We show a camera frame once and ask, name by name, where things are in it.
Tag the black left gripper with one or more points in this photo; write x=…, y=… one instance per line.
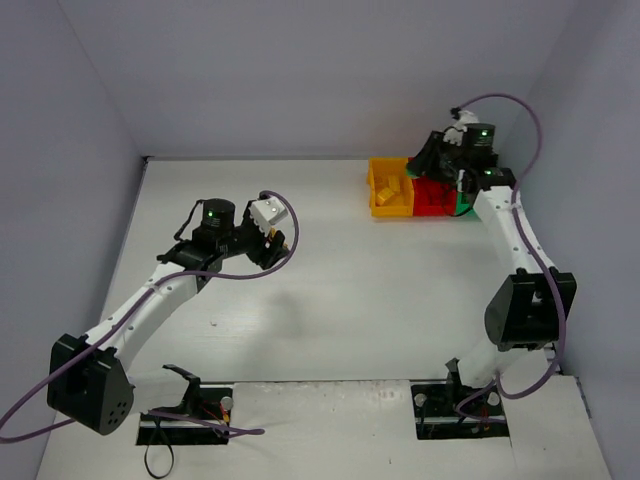
x=270, y=248

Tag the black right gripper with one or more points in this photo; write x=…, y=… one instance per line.
x=430, y=156

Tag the red green yellow striped stack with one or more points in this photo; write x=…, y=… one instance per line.
x=277, y=242

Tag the yellow orange oval lego piece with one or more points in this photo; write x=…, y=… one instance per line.
x=385, y=196

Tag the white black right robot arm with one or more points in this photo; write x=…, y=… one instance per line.
x=530, y=309

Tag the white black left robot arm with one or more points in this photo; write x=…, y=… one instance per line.
x=90, y=381

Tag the green plastic bin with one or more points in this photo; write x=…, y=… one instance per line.
x=465, y=202

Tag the red plastic bin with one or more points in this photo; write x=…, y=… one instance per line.
x=432, y=200

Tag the yellow plastic bin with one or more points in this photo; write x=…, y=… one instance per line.
x=390, y=171

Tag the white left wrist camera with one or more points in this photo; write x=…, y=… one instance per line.
x=267, y=213

